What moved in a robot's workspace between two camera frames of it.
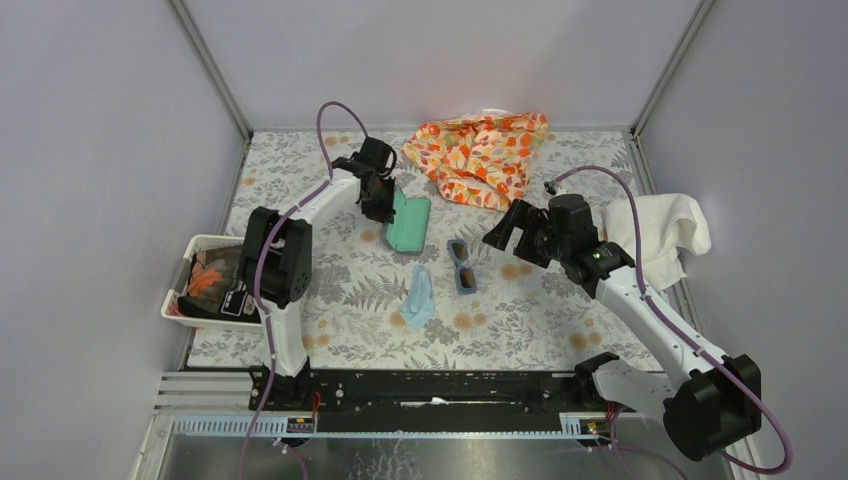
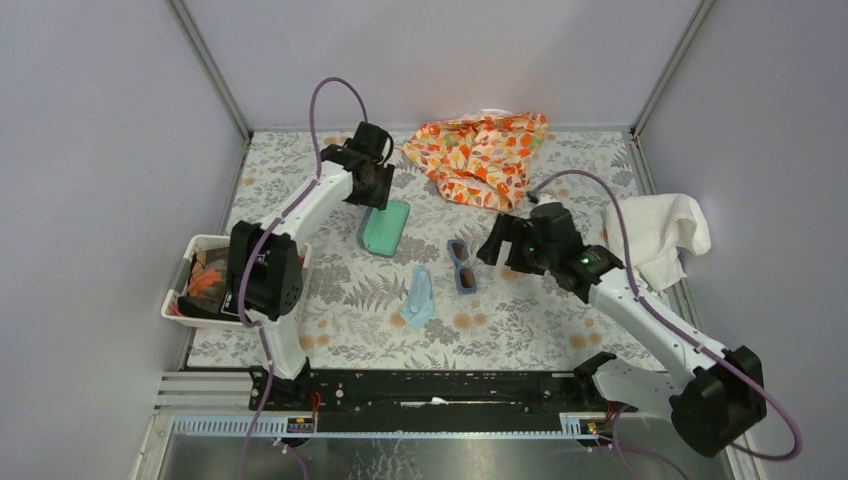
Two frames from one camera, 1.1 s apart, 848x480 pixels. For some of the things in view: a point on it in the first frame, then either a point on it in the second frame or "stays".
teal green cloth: [409, 232] -> [380, 230]
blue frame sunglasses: [465, 275] stays
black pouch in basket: [215, 290] stays
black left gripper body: [382, 186] stays
